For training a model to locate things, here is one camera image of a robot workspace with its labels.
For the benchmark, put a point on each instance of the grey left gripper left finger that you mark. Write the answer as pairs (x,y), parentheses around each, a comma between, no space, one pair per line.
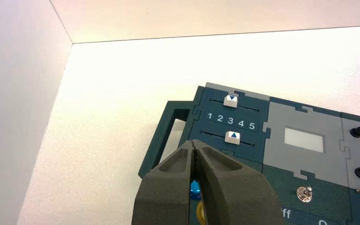
(164,192)

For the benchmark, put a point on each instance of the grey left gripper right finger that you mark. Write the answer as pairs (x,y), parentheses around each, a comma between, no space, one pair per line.
(236,195)

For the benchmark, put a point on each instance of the dark teal grey control box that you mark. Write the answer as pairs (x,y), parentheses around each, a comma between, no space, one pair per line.
(291,174)

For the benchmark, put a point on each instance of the blue dome push button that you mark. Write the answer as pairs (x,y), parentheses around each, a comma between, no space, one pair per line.
(195,190)

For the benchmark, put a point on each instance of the white slider knob up triangle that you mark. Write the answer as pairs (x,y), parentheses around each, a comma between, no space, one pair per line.
(232,137)

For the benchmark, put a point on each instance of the white slider knob down triangle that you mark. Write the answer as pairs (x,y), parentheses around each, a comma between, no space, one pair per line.
(231,101)

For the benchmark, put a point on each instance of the silver toggle switch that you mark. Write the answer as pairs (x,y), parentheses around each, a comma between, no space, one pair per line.
(304,194)

